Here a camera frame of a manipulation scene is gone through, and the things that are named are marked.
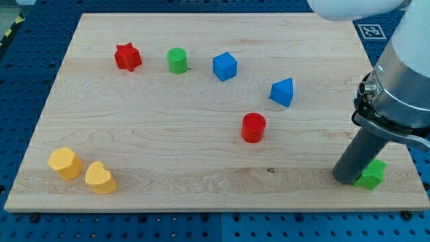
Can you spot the green cylinder block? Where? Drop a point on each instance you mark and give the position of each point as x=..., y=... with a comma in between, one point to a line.
x=177, y=60

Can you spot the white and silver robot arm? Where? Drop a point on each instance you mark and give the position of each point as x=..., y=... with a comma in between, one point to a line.
x=393, y=100

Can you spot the blue cube block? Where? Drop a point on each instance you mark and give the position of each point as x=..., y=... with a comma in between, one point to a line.
x=225, y=66

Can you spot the red cylinder block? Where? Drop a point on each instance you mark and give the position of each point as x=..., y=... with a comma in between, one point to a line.
x=253, y=127

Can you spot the light wooden board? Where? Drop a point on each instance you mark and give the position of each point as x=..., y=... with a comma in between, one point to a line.
x=173, y=142

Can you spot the blue triangular prism block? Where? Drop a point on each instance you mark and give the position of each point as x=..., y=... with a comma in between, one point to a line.
x=282, y=92

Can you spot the red star block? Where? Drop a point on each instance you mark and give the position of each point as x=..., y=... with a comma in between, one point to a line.
x=127, y=57

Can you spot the yellow heart block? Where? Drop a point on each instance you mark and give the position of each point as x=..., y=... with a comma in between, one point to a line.
x=99, y=179

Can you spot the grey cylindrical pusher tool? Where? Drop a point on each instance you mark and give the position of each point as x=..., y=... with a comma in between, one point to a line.
x=363, y=148

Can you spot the yellow hexagon block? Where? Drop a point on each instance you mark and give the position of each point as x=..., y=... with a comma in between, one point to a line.
x=66, y=163

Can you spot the green star block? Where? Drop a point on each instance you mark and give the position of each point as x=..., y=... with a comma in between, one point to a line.
x=372, y=175

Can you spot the white fiducial marker tag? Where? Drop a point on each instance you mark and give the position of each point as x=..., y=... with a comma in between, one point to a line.
x=371, y=32

